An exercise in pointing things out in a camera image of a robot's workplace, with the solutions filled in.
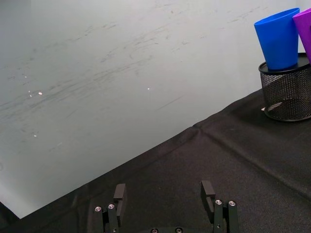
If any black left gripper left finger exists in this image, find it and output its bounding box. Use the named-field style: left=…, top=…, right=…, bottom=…
left=94, top=183, right=127, bottom=233

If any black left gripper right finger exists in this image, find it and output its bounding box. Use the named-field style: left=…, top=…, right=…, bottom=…
left=200, top=180, right=240, bottom=233

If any black table cloth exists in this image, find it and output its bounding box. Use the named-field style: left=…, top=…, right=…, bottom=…
left=0, top=87, right=311, bottom=233

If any black mesh holder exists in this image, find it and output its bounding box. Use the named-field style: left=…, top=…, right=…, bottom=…
left=258, top=52, right=311, bottom=122

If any blue plastic cup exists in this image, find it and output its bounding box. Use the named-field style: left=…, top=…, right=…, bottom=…
left=254, top=7, right=301, bottom=71

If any purple plastic cup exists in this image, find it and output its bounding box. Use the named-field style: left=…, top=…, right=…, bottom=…
left=292, top=8, right=311, bottom=65

